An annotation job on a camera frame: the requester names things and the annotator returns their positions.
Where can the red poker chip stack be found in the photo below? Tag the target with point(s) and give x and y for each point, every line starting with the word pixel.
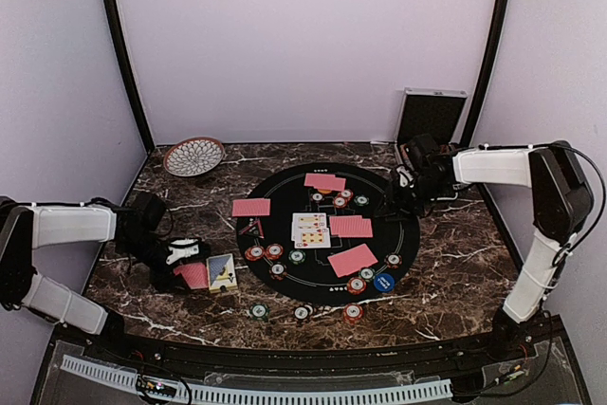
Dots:
pixel 352 313

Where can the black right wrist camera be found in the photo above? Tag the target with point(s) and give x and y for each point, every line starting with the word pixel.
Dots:
pixel 421 151

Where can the left black frame post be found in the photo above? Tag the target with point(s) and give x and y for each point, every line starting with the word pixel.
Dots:
pixel 127 74

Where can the red playing card deck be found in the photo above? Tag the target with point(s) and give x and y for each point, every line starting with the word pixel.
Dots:
pixel 195 275

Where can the round black poker mat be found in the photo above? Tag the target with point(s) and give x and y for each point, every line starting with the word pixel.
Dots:
pixel 314 281

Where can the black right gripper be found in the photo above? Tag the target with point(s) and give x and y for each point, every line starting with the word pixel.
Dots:
pixel 403 193

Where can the black front table rail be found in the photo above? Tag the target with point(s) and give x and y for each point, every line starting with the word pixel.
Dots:
pixel 338 350

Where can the floral patterned ceramic bowl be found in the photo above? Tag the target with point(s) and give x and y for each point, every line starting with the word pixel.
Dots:
pixel 194 156

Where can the black frame post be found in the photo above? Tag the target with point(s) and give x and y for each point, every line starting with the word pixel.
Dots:
pixel 127 74
pixel 485 72

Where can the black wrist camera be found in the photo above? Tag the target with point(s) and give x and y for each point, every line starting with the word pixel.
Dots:
pixel 421 151
pixel 149 208

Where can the red card top mat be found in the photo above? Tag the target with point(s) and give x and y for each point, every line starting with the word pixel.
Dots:
pixel 325 182

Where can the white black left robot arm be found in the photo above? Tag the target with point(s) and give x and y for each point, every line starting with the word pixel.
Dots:
pixel 26 227

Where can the right black frame post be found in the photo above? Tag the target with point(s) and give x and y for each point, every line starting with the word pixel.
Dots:
pixel 485 72

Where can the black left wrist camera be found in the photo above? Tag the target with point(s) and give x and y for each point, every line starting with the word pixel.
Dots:
pixel 149 208

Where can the green poker chip stack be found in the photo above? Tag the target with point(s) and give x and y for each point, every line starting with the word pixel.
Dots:
pixel 259 312

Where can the white slotted cable duct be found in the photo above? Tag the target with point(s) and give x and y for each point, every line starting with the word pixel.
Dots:
pixel 159 389

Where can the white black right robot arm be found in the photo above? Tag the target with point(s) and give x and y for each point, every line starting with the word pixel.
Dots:
pixel 562 199

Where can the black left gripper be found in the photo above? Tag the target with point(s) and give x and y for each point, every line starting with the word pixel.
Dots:
pixel 167 270

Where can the aluminium poker chip case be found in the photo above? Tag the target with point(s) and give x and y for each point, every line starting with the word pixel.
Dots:
pixel 428 111

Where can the red card mat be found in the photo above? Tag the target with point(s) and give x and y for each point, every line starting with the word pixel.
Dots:
pixel 325 182
pixel 352 260

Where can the brown poker chip stack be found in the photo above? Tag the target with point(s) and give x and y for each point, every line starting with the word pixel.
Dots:
pixel 303 313

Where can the blue small blind button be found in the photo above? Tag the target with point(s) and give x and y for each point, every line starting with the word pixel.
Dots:
pixel 384 282

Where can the face-up hearts card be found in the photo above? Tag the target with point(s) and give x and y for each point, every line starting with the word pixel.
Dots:
pixel 318 238

